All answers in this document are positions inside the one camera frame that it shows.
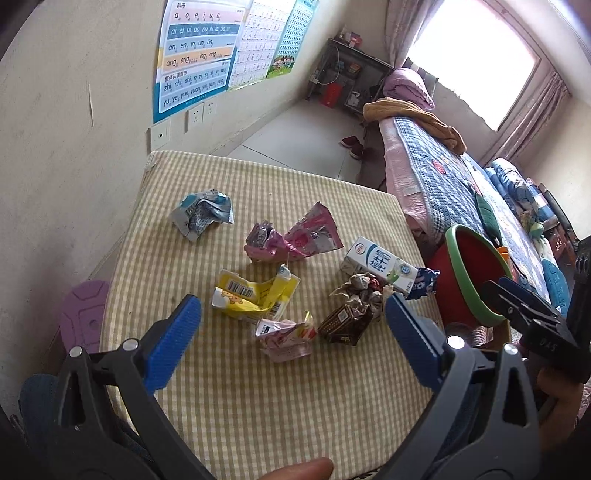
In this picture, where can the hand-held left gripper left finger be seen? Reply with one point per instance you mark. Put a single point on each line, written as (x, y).
(178, 337)

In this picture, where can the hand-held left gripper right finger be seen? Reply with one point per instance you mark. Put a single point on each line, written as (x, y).
(413, 341)

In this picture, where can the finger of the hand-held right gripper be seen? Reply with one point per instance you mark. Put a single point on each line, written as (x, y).
(549, 346)
(521, 290)

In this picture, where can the red basin with green rim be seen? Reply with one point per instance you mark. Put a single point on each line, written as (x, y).
(466, 267)

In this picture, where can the blue snack wrapper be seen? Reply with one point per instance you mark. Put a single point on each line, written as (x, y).
(425, 281)

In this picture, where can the dark brown cigarette pack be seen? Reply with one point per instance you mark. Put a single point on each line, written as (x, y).
(344, 325)

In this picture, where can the person's right hand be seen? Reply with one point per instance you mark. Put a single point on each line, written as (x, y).
(558, 401)

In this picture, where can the person's left hand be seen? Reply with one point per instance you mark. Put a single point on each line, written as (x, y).
(300, 470)

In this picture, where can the blue round pillow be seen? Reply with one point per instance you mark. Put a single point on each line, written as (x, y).
(554, 286)

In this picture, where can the green plush toy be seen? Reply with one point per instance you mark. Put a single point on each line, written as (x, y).
(536, 229)

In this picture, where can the brown crumpled wrapper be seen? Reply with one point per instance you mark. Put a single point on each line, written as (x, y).
(362, 288)

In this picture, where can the green leaf cushion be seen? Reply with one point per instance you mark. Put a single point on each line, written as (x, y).
(489, 217)

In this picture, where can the white milk carton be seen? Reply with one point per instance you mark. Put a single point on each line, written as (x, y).
(378, 265)

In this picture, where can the dark wooden headboard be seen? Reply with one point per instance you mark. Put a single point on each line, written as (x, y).
(558, 212)

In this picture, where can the purple plastic stool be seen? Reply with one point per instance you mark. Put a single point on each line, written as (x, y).
(83, 314)

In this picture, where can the blue folded blanket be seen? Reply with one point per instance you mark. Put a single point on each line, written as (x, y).
(517, 184)

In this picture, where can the yellow checked table cloth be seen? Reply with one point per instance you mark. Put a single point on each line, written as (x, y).
(258, 406)

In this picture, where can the pink yellow crumpled wrapper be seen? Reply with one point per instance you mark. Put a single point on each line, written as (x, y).
(286, 339)

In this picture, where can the blue white crumpled wrapper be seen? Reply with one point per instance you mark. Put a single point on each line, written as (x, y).
(201, 214)

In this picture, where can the bed with blue quilt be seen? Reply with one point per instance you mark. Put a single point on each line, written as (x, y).
(443, 184)

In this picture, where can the pink printed wrapper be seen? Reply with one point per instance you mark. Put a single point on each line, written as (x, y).
(314, 233)

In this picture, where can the pink bed sheet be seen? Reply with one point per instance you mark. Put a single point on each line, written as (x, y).
(401, 175)

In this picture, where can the pink patterned curtain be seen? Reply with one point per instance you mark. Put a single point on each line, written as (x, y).
(531, 115)
(406, 27)

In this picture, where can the dark red slipper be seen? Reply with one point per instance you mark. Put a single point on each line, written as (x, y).
(357, 151)
(350, 141)

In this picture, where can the mustard yellow blanket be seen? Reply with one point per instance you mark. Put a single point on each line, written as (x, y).
(411, 117)

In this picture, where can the bright window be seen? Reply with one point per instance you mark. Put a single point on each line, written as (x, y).
(475, 64)

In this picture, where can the pink folded duvet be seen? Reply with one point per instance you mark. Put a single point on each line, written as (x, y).
(408, 87)

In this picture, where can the white plastic bag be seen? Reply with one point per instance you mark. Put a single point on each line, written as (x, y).
(354, 101)

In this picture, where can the red bag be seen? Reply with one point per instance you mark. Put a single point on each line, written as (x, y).
(332, 94)

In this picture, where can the small red box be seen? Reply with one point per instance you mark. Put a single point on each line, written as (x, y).
(354, 39)

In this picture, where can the white wall plate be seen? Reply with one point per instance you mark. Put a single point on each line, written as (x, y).
(159, 136)

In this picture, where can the white wall socket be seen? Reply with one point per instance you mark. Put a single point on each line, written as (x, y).
(194, 119)
(209, 111)

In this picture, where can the blue letter wall poster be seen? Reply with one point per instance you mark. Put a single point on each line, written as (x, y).
(194, 55)

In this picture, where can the metal frame desk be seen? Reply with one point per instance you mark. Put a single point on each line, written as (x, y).
(351, 57)

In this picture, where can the white chart wall poster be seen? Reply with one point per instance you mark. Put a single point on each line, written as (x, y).
(254, 50)

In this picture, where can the teal number wall poster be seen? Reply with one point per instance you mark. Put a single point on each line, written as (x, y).
(291, 41)

